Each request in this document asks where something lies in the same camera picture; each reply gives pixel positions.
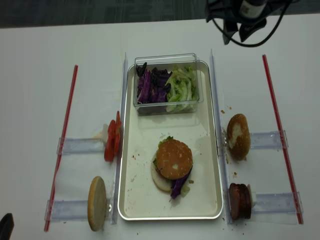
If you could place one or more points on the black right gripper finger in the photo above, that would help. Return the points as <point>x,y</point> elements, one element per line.
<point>246,31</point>

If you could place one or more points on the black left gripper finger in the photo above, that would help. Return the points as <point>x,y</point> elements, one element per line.
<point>230,28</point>

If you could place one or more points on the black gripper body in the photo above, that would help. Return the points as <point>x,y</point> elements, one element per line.
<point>248,12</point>

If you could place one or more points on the sesame top bun front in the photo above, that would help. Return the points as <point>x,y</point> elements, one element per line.
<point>174,159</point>

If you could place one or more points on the sesame bun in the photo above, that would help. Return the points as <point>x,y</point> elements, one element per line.
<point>174,159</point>
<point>238,137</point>

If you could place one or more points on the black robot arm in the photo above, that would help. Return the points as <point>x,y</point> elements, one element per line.
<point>236,39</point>

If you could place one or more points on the shredded green lettuce pile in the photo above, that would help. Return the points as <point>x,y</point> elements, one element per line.
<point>183,89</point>

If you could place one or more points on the red tomato slice rear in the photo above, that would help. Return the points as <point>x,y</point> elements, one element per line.
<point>117,133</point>

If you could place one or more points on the red tomato slice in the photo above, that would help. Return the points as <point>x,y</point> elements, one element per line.
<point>117,133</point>
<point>110,143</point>

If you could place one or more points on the dark meat patty front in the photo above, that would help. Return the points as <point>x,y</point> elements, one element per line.
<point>237,201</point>

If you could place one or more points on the dark meat patty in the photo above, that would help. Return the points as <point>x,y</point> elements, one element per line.
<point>247,200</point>
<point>237,201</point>

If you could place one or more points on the green lettuce leaf on bun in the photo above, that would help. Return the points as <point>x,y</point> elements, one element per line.
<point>171,167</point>

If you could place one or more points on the red tomato slice front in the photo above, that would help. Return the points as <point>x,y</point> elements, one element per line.
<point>110,143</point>

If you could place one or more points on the dark meat patty rear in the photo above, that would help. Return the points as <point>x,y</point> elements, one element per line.
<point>247,200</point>

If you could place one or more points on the clear plastic vegetable container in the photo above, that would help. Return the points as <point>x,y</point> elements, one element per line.
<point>165,62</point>

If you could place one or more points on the shredded purple cabbage pile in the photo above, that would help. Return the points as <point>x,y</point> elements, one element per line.
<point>152,86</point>

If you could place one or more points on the red strip right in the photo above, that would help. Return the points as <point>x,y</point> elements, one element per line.
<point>294,191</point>

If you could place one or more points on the red strip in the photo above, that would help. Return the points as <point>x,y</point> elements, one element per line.
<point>58,160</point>
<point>294,191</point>

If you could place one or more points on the sesame top bun rear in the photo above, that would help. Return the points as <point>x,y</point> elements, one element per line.
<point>238,137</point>

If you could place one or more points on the cream rectangular serving tray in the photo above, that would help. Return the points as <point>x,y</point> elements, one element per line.
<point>139,198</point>

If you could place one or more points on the white pusher block left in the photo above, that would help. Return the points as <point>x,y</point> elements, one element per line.
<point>104,134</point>

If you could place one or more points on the white pusher block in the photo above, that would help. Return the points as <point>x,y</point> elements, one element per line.
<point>253,196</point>
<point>104,134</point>

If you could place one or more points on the white pusher block right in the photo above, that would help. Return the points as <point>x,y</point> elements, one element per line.
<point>253,196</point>

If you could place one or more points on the purple cabbage strips on bun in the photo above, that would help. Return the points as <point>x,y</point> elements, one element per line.
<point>179,187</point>

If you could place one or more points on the bottom bun half on tray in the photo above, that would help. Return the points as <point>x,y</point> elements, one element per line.
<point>161,182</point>

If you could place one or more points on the clear acrylic channel lower right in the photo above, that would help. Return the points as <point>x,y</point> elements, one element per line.
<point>269,203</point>

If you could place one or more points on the red strip left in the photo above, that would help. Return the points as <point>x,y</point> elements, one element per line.
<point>58,160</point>

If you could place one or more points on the clear acrylic channel upper left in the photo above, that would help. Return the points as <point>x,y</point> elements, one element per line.
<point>67,146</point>

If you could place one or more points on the pale bun half standing left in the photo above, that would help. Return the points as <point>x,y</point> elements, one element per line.
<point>97,204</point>

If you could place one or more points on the clear acrylic channel lower left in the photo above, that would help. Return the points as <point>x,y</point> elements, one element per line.
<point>66,210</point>

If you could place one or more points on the black object at corner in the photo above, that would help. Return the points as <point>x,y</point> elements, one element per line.
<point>6,226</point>

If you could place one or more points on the clear acrylic rail left vertical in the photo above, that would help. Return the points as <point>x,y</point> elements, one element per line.
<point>118,159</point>

